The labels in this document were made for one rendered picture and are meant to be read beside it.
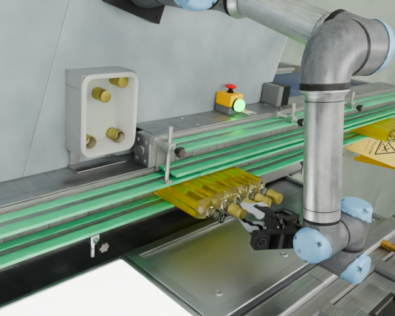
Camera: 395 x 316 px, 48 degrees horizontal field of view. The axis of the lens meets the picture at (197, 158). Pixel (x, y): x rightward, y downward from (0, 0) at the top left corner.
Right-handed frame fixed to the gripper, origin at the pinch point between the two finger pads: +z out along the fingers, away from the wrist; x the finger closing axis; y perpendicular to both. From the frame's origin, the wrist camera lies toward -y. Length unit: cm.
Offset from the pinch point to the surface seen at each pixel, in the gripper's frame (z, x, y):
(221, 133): 23.9, 13.3, 15.6
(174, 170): 21.3, 6.2, -6.2
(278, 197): -0.8, 0.5, 16.2
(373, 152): 90, -75, 321
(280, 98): 32, 19, 58
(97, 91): 36, 28, -23
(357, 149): 104, -76, 316
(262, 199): 0.8, 1.0, 10.4
